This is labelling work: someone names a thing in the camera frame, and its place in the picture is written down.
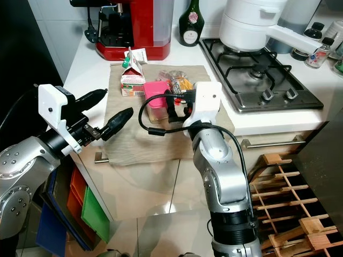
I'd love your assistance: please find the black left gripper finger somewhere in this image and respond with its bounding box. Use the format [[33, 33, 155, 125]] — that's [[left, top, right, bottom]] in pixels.
[[72, 88, 109, 110], [100, 108, 135, 140]]

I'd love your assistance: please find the small juice carton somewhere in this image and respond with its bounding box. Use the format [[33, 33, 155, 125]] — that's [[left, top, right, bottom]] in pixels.
[[121, 47, 147, 97]]

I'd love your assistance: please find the pink plastic box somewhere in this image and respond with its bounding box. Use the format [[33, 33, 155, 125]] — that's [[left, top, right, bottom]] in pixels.
[[144, 80, 173, 120]]

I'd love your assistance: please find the clear bag of yellow snacks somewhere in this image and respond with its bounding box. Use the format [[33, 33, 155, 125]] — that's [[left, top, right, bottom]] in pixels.
[[158, 70, 195, 94]]

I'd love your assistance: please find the beige cloth mat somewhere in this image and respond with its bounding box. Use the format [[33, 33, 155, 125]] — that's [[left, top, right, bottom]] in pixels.
[[110, 64, 237, 165]]

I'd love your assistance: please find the orange plastic board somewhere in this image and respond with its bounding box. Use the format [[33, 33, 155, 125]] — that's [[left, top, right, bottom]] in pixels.
[[67, 167, 89, 215]]

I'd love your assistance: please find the small white paper card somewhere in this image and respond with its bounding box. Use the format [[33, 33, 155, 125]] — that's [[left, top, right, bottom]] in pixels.
[[129, 47, 148, 61]]

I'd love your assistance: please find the white kitchen counter cabinet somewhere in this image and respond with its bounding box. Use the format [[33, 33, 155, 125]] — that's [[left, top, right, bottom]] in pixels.
[[70, 21, 327, 223]]

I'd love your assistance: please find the dark green glass bottle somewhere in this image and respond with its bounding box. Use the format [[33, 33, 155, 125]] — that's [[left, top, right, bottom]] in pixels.
[[178, 0, 206, 47]]

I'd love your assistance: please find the steel gas stove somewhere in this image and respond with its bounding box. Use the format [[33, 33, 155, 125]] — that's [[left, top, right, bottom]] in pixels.
[[198, 37, 326, 115]]

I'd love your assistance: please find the green plastic board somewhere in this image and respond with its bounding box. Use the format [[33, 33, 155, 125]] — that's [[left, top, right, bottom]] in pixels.
[[81, 185, 112, 246]]

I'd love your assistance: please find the red coffee machine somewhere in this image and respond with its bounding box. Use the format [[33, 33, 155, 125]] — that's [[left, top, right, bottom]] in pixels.
[[70, 0, 175, 61]]

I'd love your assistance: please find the tall dark steel appliance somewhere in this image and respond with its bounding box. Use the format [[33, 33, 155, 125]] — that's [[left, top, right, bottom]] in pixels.
[[0, 0, 44, 140]]

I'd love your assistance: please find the blue plastic board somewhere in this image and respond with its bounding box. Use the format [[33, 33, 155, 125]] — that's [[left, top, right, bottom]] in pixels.
[[35, 177, 86, 257]]

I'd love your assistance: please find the wooden wine rack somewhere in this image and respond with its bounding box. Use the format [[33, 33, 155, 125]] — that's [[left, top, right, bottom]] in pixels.
[[249, 153, 343, 257]]

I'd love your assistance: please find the small clear spice jar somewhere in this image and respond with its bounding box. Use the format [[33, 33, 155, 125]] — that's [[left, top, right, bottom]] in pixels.
[[304, 37, 331, 69]]

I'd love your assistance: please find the grey glass canister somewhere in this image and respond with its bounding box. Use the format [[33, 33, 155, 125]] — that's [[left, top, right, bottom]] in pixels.
[[265, 0, 322, 54]]

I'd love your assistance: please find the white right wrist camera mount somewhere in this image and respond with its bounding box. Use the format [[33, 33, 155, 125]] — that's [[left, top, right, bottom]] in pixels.
[[185, 81, 223, 129]]

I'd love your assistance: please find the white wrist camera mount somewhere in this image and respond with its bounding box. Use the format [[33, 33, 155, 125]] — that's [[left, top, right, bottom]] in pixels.
[[39, 84, 93, 157], [185, 81, 223, 129]]

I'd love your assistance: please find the steel bar drawer handle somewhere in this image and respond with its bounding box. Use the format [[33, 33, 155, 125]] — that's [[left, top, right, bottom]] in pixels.
[[94, 152, 109, 164], [241, 137, 298, 149]]

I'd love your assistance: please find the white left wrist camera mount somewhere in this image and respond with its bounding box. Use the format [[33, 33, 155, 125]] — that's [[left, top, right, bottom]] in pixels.
[[39, 84, 93, 157]]

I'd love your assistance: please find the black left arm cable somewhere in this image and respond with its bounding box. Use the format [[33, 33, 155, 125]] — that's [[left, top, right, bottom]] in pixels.
[[0, 85, 41, 142]]

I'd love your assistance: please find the white pot with handle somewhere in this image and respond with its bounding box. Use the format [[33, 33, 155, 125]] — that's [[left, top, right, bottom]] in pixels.
[[220, 0, 327, 55]]

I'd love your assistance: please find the thin black floor cable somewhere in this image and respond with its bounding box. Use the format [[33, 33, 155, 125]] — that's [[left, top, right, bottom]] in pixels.
[[207, 217, 221, 243]]

